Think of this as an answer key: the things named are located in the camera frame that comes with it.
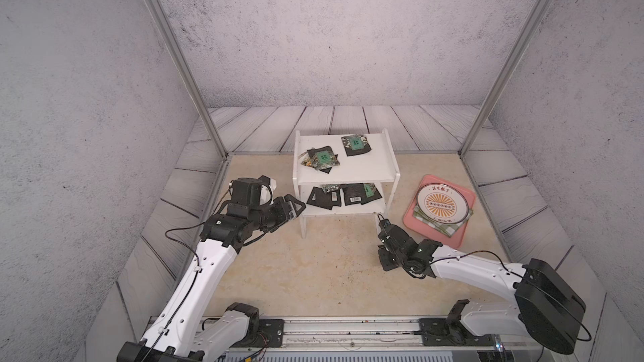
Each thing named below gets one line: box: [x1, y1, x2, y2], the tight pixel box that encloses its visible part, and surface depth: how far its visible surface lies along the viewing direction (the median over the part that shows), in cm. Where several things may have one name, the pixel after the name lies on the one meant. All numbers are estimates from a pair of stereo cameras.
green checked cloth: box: [412, 204, 474, 238], surface depth 96 cm
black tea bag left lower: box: [306, 184, 342, 211], surface depth 86 cm
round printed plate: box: [415, 182, 469, 225], surface depth 103 cm
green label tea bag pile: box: [300, 145, 341, 175], surface depth 75 cm
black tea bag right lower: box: [360, 182, 383, 206], surface depth 88 cm
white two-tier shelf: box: [291, 129, 401, 238], surface depth 79 cm
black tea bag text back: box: [338, 182, 364, 207], surface depth 88 cm
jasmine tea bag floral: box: [340, 134, 372, 157], surface depth 79 cm
